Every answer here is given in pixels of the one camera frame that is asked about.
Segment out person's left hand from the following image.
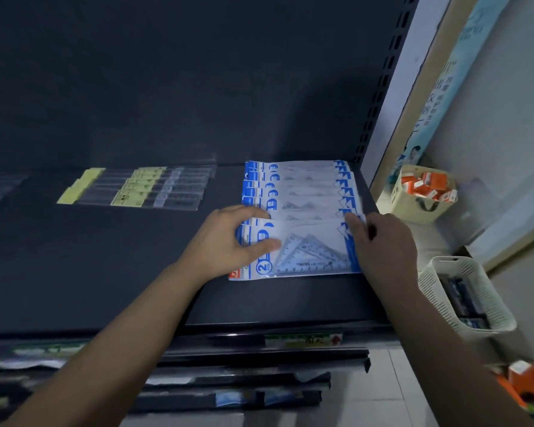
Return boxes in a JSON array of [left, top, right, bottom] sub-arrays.
[[177, 205, 282, 286]]

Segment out person's right hand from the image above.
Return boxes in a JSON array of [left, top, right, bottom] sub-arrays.
[[344, 212, 420, 299]]

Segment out blue white set square packet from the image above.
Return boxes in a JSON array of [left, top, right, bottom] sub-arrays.
[[228, 214, 366, 281]]

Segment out person's right forearm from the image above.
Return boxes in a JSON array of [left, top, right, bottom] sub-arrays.
[[374, 280, 534, 427]]

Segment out person's left forearm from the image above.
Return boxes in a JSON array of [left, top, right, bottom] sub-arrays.
[[0, 261, 211, 427]]

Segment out row of triangle ruler packs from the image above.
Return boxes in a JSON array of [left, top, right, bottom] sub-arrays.
[[241, 160, 365, 222]]

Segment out pile of orange white boxes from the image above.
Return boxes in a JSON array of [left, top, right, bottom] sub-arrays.
[[400, 171, 458, 203]]

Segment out green white shelf label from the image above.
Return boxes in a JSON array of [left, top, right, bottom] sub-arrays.
[[264, 334, 344, 350]]

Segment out dark packets in basket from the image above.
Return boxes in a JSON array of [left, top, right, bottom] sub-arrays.
[[438, 275, 490, 330]]

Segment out row of yellow-labelled clear packets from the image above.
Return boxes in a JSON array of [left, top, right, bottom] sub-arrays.
[[56, 166, 218, 212]]

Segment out blue packets on lower shelf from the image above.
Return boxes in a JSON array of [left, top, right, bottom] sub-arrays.
[[214, 388, 304, 408]]

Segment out white perforated plastic basket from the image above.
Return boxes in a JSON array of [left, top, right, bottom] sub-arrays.
[[418, 256, 518, 341]]

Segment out dark metal shelf unit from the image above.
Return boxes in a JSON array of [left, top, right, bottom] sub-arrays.
[[0, 0, 422, 427]]

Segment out orange cardboard box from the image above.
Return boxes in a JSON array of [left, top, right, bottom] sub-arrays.
[[493, 360, 534, 415]]

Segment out cream basket with handle hole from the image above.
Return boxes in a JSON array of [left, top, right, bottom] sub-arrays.
[[390, 164, 457, 226]]

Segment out light blue wall poster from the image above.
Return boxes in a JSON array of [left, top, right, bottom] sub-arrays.
[[388, 0, 513, 185]]

